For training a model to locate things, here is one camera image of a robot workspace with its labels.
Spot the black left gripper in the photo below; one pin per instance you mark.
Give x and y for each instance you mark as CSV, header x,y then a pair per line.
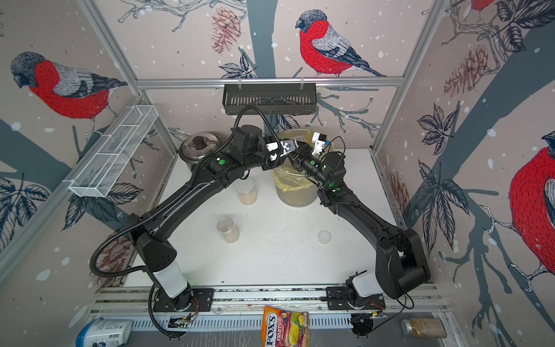
x,y
272,164

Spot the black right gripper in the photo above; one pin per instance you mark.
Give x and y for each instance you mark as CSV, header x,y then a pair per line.
x,y
303,157

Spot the clear plastic jar lid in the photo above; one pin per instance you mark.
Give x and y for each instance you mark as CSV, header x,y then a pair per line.
x,y
324,237

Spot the small clear jar with rice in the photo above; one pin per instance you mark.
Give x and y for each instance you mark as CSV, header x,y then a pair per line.
x,y
228,229

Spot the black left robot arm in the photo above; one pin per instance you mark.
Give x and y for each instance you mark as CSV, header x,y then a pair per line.
x,y
244,150

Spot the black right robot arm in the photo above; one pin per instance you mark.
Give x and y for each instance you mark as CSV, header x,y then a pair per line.
x,y
400,264

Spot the silver rice cooker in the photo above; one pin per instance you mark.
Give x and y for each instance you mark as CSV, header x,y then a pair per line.
x,y
198,146

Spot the mesh bin with yellow bag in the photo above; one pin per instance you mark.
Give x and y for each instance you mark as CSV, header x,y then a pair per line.
x,y
292,187

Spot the clear jar with sealed top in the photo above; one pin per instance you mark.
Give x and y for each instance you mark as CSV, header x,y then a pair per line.
x,y
246,191

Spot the Fox's fruits candy bag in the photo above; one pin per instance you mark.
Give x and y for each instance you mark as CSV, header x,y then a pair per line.
x,y
284,328

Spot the jar lying at base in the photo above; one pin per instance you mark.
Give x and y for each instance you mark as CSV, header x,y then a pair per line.
x,y
424,328

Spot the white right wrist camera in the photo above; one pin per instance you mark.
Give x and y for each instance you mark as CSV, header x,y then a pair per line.
x,y
320,142

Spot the black hanging wire basket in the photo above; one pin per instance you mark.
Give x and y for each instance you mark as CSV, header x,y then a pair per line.
x,y
271,99

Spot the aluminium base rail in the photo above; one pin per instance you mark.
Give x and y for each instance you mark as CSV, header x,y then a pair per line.
x,y
230,308

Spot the white wire mesh shelf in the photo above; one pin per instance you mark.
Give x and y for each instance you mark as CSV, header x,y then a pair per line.
x,y
116,148

